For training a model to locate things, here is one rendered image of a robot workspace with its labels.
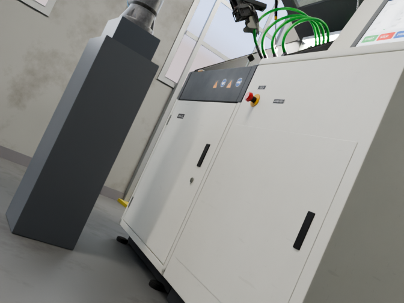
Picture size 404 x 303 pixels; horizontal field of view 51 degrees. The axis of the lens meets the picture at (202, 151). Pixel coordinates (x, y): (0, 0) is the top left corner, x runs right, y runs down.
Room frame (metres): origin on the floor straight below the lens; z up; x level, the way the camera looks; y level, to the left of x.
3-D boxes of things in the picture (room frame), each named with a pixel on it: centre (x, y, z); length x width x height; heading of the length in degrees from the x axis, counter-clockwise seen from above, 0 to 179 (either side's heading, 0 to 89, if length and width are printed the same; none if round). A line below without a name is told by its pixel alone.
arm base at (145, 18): (1.73, 0.46, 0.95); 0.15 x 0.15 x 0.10
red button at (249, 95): (1.53, -0.08, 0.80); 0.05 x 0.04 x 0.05; 25
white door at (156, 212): (1.95, 0.09, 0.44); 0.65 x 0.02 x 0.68; 25
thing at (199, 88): (1.95, 0.07, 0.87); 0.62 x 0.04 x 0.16; 25
